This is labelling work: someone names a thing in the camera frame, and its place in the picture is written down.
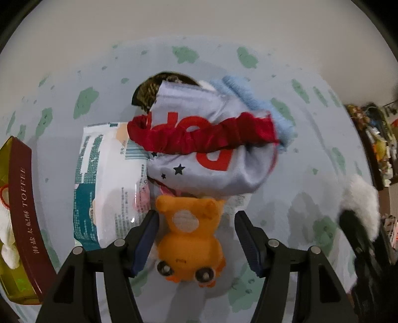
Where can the white satin star-print pouch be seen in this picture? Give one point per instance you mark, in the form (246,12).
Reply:
(199,177)

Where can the cloud-print white tablecloth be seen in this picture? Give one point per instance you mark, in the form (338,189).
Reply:
(304,139)

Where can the maroon and gold box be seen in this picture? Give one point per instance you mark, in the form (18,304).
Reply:
(28,217)

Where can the brown patterned scrunchie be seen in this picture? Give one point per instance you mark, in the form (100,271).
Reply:
(146,90)

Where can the white fluffy plush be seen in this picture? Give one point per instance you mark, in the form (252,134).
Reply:
(362,198)

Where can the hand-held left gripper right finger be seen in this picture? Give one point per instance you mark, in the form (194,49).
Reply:
(248,245)

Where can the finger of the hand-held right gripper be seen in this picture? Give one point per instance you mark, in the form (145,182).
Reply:
(353,226)

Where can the red satin scrunchie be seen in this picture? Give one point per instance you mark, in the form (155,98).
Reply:
(217,133)

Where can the light blue fluffy sock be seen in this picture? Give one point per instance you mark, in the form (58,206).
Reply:
(245,93)

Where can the orange plush toy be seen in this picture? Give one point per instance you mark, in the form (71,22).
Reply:
(189,245)

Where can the wet wipes pack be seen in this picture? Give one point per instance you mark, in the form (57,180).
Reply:
(105,186)

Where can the white plush toy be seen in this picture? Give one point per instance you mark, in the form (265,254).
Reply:
(6,223)

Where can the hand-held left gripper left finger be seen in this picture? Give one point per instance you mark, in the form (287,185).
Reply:
(146,245)

